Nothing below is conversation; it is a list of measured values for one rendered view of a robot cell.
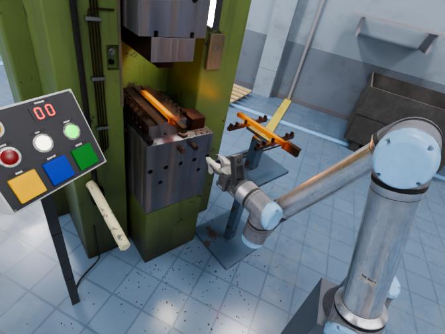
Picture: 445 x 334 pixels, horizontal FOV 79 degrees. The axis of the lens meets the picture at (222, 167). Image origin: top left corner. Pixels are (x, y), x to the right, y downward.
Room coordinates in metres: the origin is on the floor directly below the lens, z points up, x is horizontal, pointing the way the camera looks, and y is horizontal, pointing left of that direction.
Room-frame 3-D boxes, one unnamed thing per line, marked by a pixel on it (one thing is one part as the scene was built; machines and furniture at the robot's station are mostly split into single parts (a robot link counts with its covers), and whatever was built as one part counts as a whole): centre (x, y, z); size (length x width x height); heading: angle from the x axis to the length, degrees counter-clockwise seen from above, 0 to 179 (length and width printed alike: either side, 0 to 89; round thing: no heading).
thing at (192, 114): (1.29, 0.22, 0.95); 0.12 x 0.09 x 0.07; 46
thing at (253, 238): (0.70, -0.18, 0.86); 0.12 x 0.09 x 0.12; 149
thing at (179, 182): (1.32, 0.42, 0.69); 0.56 x 0.38 x 0.45; 46
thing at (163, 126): (1.27, 0.45, 0.96); 0.42 x 0.20 x 0.09; 46
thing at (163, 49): (1.27, 0.45, 1.32); 0.42 x 0.20 x 0.10; 46
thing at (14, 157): (0.54, 0.59, 1.09); 0.05 x 0.03 x 0.04; 136
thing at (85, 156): (0.72, 0.48, 1.01); 0.07 x 0.05 x 0.07; 161
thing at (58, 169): (0.62, 0.51, 1.01); 0.07 x 0.05 x 0.07; 161
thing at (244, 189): (0.76, -0.11, 0.98); 0.10 x 0.05 x 0.09; 136
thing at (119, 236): (0.81, 0.48, 0.62); 0.44 x 0.05 x 0.05; 46
